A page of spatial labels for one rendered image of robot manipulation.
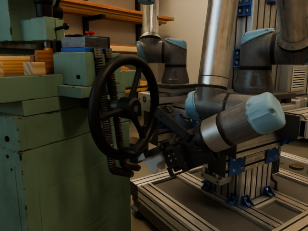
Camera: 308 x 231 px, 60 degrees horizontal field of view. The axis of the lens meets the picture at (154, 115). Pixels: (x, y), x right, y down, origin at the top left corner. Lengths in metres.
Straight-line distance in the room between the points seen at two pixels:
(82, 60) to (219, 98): 0.36
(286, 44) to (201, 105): 0.44
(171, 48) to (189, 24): 3.15
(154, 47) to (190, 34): 3.13
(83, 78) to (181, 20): 3.99
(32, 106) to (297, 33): 0.79
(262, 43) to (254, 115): 0.57
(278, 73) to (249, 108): 0.97
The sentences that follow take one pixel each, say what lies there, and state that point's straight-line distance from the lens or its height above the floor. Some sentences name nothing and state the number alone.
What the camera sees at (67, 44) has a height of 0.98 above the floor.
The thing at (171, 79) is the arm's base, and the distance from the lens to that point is 1.39.
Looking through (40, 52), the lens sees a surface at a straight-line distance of 0.85.
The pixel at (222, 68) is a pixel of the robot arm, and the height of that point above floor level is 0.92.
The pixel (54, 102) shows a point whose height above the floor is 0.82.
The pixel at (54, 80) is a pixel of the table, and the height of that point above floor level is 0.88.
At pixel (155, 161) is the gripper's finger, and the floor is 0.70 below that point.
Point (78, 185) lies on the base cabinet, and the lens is 0.90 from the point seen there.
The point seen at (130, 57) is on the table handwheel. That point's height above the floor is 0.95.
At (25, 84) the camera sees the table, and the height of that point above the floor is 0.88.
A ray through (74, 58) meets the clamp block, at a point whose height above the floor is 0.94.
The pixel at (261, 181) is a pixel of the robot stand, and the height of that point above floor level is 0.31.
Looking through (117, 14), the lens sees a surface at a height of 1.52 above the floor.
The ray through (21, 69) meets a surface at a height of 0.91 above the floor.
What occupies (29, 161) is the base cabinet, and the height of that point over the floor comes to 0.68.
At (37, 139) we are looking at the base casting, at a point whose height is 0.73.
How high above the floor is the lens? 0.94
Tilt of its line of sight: 12 degrees down
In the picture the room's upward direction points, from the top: straight up
